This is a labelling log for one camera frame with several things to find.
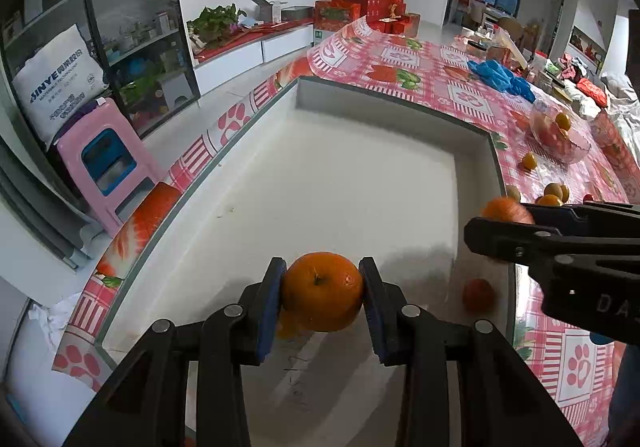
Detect tan chair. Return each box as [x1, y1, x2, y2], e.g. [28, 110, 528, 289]
[497, 16, 526, 40]

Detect brown cardboard box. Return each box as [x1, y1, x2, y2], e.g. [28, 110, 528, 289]
[485, 34, 528, 70]

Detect glass door cabinet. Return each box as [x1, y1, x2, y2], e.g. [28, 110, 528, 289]
[0, 0, 201, 143]

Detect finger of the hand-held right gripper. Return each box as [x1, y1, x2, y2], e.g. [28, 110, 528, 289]
[463, 216, 640, 284]
[520, 200, 640, 236]

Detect white printed pillow bag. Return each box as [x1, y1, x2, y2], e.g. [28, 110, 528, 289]
[11, 24, 110, 150]

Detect red packet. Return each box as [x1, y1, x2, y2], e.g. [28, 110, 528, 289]
[575, 77, 610, 109]

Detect open white carton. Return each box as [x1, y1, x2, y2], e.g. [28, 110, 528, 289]
[252, 0, 286, 23]

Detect green potted plant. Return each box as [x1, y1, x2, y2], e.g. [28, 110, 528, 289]
[187, 3, 248, 53]

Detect grey blanket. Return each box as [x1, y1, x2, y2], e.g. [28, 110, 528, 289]
[600, 72, 640, 153]

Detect stack of grey boards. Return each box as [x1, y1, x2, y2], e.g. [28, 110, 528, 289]
[0, 117, 108, 270]

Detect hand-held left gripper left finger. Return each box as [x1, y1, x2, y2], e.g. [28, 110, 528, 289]
[62, 256, 288, 447]

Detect blue plastic stool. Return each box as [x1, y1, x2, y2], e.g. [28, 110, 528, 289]
[81, 128, 138, 193]

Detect stack of red gift boxes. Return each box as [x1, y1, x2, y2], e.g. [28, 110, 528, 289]
[314, 0, 422, 37]

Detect blue plastic bags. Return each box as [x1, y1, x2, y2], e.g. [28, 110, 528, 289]
[467, 60, 536, 103]

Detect clear glass bowl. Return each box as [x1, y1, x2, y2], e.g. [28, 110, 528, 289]
[529, 98, 592, 164]

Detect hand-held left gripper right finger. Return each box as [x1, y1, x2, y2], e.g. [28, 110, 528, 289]
[358, 256, 583, 447]

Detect pink plastic stool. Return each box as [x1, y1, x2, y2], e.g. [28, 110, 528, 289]
[56, 97, 163, 238]

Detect crumpled white paper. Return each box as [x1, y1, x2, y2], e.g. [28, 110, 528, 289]
[27, 292, 81, 353]

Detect white rectangular tray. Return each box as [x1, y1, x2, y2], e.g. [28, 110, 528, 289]
[95, 76, 518, 447]

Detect large orange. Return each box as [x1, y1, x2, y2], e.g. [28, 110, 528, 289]
[281, 251, 364, 333]
[481, 196, 535, 225]

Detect red tomato pile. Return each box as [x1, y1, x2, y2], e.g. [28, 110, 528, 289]
[534, 114, 571, 153]

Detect grey flat box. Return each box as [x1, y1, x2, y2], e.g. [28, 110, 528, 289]
[280, 6, 316, 22]

